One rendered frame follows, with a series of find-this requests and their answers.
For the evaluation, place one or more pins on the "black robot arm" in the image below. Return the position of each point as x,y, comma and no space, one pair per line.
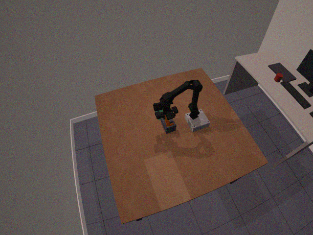
167,99

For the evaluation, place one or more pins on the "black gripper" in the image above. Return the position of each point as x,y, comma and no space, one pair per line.
162,114

